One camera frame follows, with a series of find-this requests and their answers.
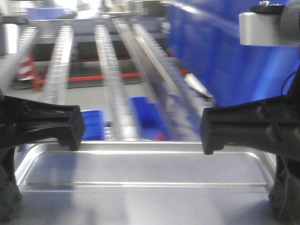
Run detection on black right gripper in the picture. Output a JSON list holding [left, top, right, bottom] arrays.
[[200, 71, 300, 223]]

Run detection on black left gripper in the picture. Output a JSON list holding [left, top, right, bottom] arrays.
[[0, 94, 85, 223]]

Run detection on small silver ribbed tray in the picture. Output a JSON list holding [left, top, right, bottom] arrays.
[[12, 142, 278, 225]]

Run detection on red white striped barrier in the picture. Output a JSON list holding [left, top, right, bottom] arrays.
[[18, 52, 38, 81]]

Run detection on roller track left of divider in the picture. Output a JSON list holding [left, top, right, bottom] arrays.
[[94, 24, 139, 141]]

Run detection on blue bin below rollers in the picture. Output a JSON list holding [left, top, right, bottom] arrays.
[[82, 96, 173, 141]]

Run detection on large blue plastic crate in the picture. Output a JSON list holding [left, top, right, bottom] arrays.
[[167, 0, 300, 106]]

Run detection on blue bin on far table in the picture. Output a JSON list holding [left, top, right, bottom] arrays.
[[26, 7, 69, 20]]

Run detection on red steel frame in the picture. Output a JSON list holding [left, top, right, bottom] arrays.
[[34, 56, 190, 91]]

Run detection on steel divider rail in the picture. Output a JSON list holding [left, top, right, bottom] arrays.
[[112, 18, 200, 142]]

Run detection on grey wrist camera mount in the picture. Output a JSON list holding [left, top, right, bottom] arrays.
[[239, 0, 300, 46]]

